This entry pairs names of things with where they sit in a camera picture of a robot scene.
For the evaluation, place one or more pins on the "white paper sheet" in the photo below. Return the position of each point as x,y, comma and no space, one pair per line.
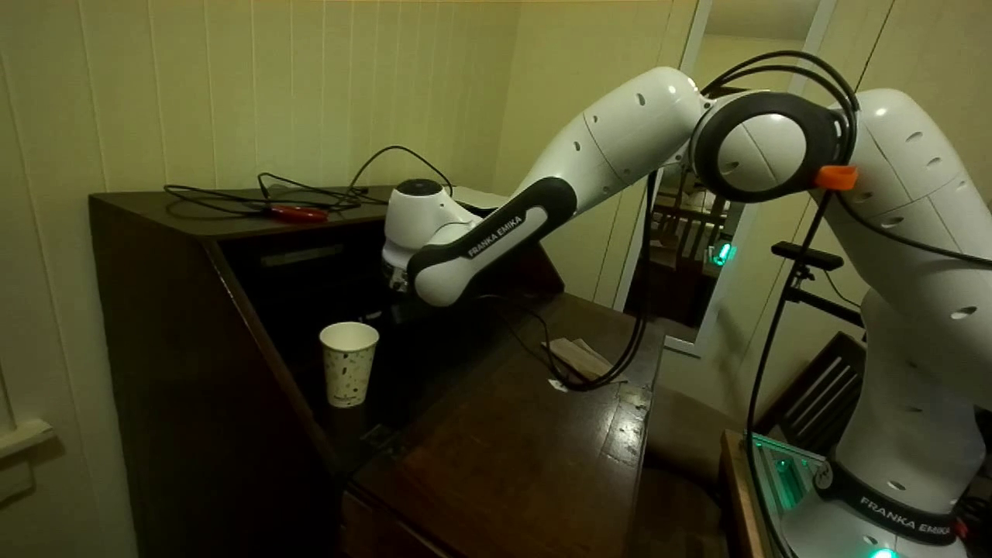
486,197

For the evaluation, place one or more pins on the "white wall ledge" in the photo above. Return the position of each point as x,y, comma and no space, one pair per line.
20,446

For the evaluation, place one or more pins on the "dark wooden secretary desk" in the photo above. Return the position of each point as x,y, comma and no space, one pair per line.
496,446

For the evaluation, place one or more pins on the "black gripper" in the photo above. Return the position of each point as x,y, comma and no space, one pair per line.
403,305

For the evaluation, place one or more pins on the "wooden furniture behind doorway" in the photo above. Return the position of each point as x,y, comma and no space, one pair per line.
684,249

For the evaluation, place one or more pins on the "orange clip on arm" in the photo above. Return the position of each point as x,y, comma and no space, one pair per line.
835,177

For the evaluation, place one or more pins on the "wooden slatted chair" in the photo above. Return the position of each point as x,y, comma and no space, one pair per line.
824,397

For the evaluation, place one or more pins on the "white dotted paper cup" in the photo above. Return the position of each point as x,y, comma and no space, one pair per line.
349,368

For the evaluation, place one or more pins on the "black camera on stand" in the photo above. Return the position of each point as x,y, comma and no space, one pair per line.
806,255

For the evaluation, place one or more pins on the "light wooden robot table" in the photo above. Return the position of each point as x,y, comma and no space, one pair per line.
742,497

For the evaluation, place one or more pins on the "small red object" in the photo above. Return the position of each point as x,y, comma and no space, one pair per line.
298,212

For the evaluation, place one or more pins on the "small tan block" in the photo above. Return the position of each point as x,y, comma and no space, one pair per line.
582,359

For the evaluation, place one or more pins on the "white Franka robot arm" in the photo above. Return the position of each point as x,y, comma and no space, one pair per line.
910,311

